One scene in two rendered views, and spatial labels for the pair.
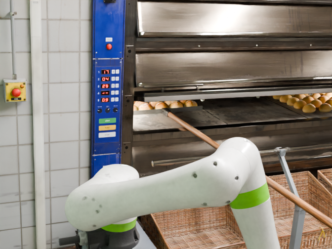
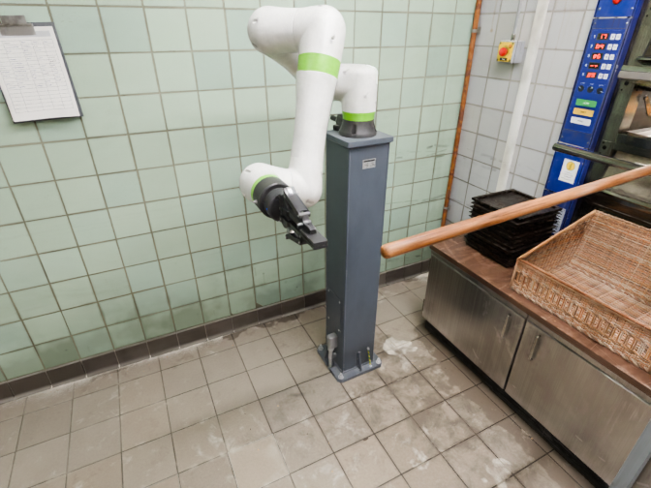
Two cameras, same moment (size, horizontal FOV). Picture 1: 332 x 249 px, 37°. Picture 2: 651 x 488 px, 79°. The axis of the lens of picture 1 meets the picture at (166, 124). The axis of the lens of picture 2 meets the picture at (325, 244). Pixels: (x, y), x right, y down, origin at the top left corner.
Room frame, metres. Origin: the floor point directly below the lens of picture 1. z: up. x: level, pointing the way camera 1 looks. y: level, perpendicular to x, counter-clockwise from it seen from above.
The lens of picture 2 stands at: (1.19, -1.41, 1.57)
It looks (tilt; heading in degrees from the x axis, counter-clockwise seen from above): 29 degrees down; 87
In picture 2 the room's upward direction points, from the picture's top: straight up
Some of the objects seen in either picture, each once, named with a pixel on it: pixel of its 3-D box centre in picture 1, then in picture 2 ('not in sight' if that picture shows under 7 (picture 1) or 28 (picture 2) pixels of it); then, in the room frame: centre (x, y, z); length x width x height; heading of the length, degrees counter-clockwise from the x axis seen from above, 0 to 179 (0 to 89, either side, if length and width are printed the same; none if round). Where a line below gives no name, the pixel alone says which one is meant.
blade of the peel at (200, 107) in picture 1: (152, 103); not in sight; (3.13, 0.10, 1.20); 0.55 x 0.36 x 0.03; 116
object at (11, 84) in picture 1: (15, 90); (510, 51); (2.25, 0.71, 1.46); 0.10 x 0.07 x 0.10; 113
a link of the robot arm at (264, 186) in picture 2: not in sight; (275, 198); (1.13, -0.50, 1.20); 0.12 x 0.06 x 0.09; 23
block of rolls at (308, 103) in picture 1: (308, 96); not in sight; (3.50, -1.02, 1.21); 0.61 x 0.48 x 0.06; 23
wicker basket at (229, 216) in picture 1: (200, 227); (617, 278); (2.40, -0.22, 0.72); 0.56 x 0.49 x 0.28; 114
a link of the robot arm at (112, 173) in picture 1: (115, 196); (356, 91); (1.40, 0.14, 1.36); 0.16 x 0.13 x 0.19; 156
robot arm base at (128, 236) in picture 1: (100, 233); (351, 123); (1.39, 0.19, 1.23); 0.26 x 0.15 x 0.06; 114
